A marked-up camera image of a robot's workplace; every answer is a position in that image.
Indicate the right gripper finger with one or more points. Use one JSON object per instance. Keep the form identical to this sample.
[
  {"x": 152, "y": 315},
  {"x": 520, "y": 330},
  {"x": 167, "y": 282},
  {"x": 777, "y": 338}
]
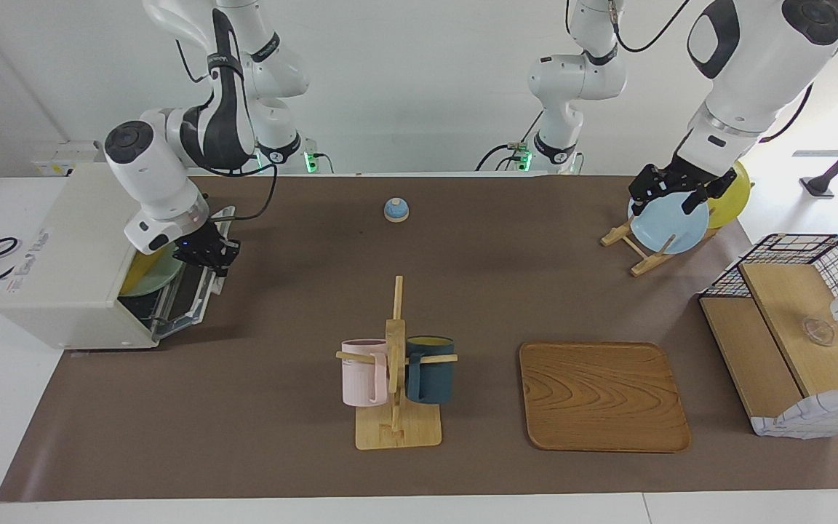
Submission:
[
  {"x": 218, "y": 266},
  {"x": 231, "y": 249}
]

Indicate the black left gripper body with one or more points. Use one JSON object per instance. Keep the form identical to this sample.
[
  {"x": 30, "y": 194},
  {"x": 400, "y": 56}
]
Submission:
[{"x": 681, "y": 178}]

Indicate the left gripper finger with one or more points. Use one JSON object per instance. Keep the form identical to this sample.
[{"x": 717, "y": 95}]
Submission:
[
  {"x": 641, "y": 193},
  {"x": 710, "y": 193}
]

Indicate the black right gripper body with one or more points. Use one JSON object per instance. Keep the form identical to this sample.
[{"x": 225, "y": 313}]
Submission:
[{"x": 197, "y": 246}]

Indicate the pale green plate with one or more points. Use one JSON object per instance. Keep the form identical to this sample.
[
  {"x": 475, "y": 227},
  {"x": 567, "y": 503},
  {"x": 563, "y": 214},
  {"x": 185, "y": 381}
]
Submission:
[{"x": 166, "y": 280}]

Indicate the glass oven door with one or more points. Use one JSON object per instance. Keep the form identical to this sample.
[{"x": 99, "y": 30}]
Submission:
[{"x": 186, "y": 306}]

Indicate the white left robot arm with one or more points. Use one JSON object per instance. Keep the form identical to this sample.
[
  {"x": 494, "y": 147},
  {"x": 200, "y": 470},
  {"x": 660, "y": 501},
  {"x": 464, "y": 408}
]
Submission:
[{"x": 761, "y": 65}]

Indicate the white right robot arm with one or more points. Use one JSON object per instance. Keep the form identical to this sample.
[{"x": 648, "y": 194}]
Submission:
[{"x": 150, "y": 167}]

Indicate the white toaster oven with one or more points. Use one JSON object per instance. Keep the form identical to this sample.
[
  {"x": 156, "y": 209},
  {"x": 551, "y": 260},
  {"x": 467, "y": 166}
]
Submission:
[{"x": 62, "y": 255}]

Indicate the yellow plate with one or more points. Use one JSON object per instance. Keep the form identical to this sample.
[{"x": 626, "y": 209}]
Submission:
[{"x": 732, "y": 200}]

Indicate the light blue plate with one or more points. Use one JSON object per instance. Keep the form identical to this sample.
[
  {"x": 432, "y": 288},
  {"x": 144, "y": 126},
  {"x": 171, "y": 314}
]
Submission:
[{"x": 670, "y": 229}]

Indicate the wooden plate rack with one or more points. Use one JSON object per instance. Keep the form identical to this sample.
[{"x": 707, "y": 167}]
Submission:
[{"x": 614, "y": 236}]

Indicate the white power strip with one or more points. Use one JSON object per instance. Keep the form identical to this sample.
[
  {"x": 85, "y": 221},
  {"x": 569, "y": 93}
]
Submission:
[{"x": 62, "y": 160}]

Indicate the brown table mat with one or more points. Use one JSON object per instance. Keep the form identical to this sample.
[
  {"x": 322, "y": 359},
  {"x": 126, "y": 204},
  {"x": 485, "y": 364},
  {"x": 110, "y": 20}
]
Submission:
[{"x": 390, "y": 291}]

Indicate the small blue white bell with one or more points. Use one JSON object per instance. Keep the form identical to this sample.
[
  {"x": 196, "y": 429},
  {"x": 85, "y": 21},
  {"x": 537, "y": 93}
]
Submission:
[{"x": 396, "y": 211}]

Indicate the small clear glass bowl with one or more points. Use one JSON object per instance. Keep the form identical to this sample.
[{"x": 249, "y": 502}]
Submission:
[{"x": 819, "y": 332}]

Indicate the pink mug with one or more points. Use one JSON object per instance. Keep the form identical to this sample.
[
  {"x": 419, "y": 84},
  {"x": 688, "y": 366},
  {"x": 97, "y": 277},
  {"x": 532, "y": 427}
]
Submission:
[{"x": 361, "y": 375}]

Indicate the wooden serving tray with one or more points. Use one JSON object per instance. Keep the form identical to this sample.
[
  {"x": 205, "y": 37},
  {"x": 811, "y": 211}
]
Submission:
[{"x": 601, "y": 397}]

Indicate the dark teal mug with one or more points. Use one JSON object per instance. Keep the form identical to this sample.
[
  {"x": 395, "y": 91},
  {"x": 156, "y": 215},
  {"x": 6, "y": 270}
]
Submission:
[{"x": 433, "y": 378}]

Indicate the wooden mug tree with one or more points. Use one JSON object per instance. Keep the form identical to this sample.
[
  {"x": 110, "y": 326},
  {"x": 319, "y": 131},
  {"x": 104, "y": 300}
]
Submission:
[{"x": 397, "y": 433}]

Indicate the white checked cloth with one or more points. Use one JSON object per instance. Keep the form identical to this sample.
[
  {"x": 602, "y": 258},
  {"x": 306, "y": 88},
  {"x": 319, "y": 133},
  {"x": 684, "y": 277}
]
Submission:
[{"x": 819, "y": 418}]

